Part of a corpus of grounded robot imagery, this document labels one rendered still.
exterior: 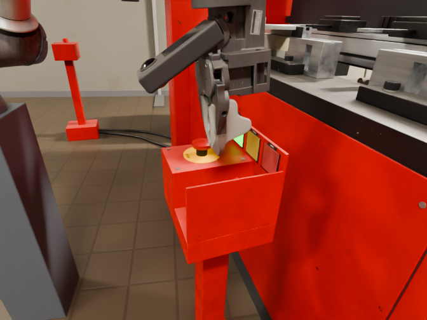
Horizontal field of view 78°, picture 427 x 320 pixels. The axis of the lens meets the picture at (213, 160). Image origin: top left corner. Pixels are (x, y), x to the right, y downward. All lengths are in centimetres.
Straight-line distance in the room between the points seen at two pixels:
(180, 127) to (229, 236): 150
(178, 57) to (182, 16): 144
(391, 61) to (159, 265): 115
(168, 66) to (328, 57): 57
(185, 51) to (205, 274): 46
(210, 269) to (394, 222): 35
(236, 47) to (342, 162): 33
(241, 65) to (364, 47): 76
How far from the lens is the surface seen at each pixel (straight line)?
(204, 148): 49
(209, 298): 69
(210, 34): 34
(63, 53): 250
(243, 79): 36
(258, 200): 43
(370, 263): 59
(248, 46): 37
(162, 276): 130
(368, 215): 56
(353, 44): 111
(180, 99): 184
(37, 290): 119
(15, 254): 108
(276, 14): 199
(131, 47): 391
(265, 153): 46
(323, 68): 83
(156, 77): 33
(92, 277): 137
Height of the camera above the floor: 102
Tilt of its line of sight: 28 degrees down
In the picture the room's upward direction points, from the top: 2 degrees clockwise
